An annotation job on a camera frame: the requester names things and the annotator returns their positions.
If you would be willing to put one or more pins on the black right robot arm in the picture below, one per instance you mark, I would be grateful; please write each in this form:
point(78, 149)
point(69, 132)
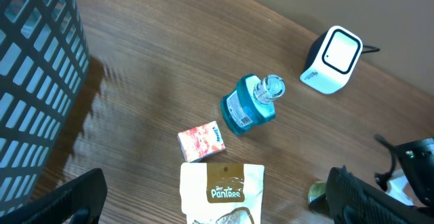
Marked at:
point(416, 160)

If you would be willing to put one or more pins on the white barcode scanner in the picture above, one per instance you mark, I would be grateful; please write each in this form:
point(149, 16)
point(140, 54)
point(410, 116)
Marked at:
point(331, 60)

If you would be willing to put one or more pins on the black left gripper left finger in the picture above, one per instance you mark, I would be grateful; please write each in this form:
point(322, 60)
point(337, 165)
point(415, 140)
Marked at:
point(79, 201)

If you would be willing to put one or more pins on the green lid jar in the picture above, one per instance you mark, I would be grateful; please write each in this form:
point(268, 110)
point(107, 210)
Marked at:
point(316, 190)

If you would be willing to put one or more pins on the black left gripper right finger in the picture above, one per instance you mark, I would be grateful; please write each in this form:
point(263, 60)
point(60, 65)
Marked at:
point(351, 200)

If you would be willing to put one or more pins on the dark grey plastic basket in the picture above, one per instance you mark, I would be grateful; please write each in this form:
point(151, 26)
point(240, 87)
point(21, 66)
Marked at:
point(44, 62)

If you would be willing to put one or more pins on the blue mouthwash bottle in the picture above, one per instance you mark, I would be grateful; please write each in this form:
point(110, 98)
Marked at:
point(251, 103)

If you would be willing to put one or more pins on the beige nut snack pouch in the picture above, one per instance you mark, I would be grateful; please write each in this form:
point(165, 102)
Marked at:
point(214, 193)

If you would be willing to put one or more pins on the red tissue pack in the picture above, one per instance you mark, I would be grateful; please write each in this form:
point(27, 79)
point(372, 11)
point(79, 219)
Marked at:
point(200, 142)

